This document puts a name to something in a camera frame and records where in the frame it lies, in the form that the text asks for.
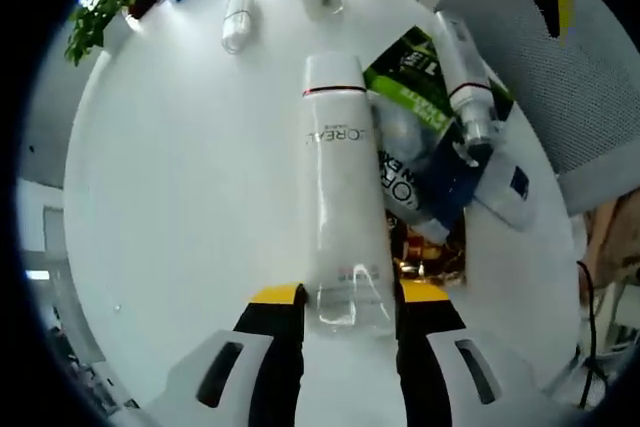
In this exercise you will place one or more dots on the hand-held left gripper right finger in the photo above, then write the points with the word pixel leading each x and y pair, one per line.
pixel 420 372

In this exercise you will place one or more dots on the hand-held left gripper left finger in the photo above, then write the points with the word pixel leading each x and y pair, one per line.
pixel 280 372

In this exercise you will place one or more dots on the white skincare bottle clear cap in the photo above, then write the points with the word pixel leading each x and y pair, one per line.
pixel 462 62

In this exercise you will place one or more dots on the gold foil skincare sachet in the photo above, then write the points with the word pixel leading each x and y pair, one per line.
pixel 425 252

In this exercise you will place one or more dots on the green black skincare sachet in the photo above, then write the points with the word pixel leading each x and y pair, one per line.
pixel 400 82

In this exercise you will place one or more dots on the red collar skincare pump bottle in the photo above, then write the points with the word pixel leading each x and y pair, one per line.
pixel 239 22

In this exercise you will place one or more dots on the small clear skincare sachet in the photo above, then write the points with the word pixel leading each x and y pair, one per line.
pixel 505 192

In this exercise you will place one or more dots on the silver blue skincare sachet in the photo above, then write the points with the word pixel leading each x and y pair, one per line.
pixel 450 172

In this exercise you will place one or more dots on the white mesh office chair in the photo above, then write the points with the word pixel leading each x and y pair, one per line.
pixel 575 97

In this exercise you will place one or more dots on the green plant in white pot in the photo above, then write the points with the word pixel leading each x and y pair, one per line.
pixel 95 22

